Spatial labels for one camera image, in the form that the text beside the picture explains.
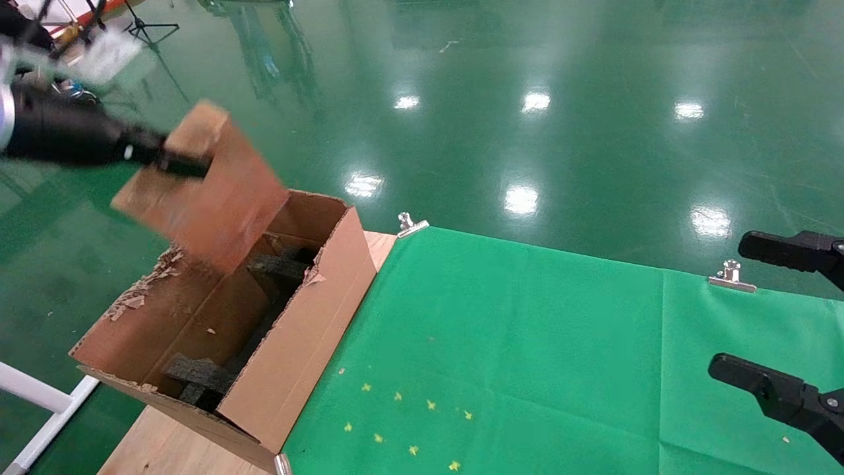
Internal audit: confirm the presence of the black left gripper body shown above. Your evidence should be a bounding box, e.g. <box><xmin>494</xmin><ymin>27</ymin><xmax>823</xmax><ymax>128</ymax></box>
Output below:
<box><xmin>3</xmin><ymin>84</ymin><xmax>167</xmax><ymax>167</ymax></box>

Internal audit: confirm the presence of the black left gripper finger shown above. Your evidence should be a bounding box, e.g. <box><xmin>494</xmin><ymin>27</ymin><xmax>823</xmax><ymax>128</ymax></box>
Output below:
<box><xmin>157</xmin><ymin>150</ymin><xmax>212</xmax><ymax>177</ymax></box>

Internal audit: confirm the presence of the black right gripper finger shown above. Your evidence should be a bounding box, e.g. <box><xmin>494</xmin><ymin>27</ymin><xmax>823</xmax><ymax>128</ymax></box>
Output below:
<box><xmin>709</xmin><ymin>353</ymin><xmax>844</xmax><ymax>466</ymax></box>
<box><xmin>737</xmin><ymin>230</ymin><xmax>844</xmax><ymax>291</ymax></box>

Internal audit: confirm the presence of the brown cardboard box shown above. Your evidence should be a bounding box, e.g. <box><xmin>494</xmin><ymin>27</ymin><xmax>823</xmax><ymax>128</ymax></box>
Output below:
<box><xmin>110</xmin><ymin>99</ymin><xmax>291</xmax><ymax>276</ymax></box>

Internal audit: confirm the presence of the large open cardboard carton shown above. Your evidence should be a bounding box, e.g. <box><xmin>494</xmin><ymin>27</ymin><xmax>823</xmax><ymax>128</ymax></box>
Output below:
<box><xmin>69</xmin><ymin>189</ymin><xmax>378</xmax><ymax>473</ymax></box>

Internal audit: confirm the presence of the person in black clothes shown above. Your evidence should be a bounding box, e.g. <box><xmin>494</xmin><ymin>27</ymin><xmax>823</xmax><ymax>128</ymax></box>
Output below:
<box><xmin>0</xmin><ymin>0</ymin><xmax>90</xmax><ymax>100</ymax></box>

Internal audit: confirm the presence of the black tripod stand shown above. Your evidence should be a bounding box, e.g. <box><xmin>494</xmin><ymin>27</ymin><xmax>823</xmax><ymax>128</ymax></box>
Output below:
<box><xmin>122</xmin><ymin>0</ymin><xmax>180</xmax><ymax>52</ymax></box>

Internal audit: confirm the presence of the white board with orange edge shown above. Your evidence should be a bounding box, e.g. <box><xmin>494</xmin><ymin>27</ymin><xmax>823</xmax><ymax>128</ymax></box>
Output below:
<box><xmin>40</xmin><ymin>0</ymin><xmax>126</xmax><ymax>34</ymax></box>

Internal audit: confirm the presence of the black foam insert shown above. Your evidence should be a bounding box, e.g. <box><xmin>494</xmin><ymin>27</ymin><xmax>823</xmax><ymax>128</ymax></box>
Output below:
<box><xmin>163</xmin><ymin>354</ymin><xmax>239</xmax><ymax>414</ymax></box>
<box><xmin>246</xmin><ymin>246</ymin><xmax>318</xmax><ymax>286</ymax></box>

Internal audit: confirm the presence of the large green table cloth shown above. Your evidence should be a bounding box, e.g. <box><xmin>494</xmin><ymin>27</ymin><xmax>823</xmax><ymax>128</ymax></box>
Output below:
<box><xmin>282</xmin><ymin>226</ymin><xmax>844</xmax><ymax>475</ymax></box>

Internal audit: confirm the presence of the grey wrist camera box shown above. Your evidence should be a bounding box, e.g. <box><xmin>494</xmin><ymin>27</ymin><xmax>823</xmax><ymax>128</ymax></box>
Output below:
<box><xmin>66</xmin><ymin>26</ymin><xmax>142</xmax><ymax>86</ymax></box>

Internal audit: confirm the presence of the white metal table frame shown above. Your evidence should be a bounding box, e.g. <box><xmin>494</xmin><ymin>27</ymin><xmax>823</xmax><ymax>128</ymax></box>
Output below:
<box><xmin>0</xmin><ymin>361</ymin><xmax>100</xmax><ymax>475</ymax></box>

